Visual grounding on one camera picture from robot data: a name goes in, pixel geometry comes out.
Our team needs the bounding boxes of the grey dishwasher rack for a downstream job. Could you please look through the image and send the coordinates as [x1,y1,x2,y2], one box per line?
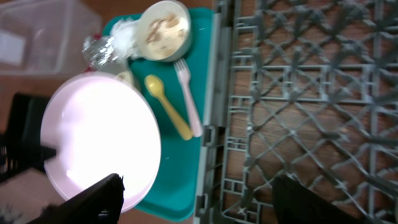
[193,0,397,223]

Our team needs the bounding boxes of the yellow plastic spoon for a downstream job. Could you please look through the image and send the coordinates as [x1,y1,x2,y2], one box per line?
[144,75,193,141]

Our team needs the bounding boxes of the cream bowl with peanuts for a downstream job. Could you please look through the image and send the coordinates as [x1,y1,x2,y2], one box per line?
[136,1,192,62]

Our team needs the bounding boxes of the clear plastic bin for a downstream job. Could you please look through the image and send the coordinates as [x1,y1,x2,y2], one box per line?
[1,0,102,76]

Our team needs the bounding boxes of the red silver foil wrapper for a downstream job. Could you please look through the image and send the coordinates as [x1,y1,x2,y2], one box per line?
[82,35,118,70]

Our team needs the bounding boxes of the grey bowl with rice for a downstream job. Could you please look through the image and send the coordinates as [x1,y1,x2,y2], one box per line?
[98,62,141,91]

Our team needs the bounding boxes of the black plastic tray bin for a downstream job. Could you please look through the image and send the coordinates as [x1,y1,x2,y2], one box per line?
[0,92,52,184]

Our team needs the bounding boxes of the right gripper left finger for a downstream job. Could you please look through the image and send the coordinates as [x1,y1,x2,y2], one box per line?
[30,174,124,224]

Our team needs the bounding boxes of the crumpled white napkin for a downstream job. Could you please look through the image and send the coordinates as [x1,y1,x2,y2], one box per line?
[110,18,141,60]

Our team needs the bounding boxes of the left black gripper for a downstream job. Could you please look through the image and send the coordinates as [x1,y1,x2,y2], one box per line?
[1,134,56,183]

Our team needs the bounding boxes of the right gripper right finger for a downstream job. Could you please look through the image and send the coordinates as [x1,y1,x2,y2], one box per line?
[272,175,361,224]

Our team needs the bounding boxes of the pink round plate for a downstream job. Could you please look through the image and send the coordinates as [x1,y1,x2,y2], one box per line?
[40,72,161,212]

